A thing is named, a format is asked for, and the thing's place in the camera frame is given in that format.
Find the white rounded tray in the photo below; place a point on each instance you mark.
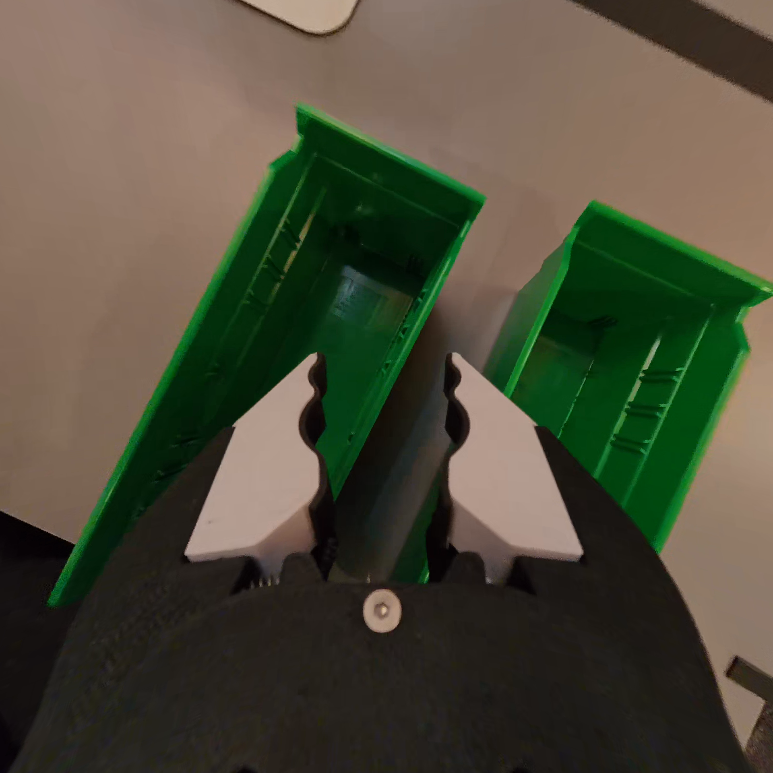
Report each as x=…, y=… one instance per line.
x=302, y=12

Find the black strip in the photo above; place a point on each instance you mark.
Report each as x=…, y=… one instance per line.
x=694, y=30

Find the green plastic bin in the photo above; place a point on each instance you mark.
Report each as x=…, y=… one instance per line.
x=374, y=253
x=634, y=338

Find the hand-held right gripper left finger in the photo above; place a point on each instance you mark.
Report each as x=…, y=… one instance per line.
x=259, y=483

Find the black bar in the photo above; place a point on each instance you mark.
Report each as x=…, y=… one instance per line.
x=752, y=676

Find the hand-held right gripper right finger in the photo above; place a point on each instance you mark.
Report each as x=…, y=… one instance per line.
x=513, y=483

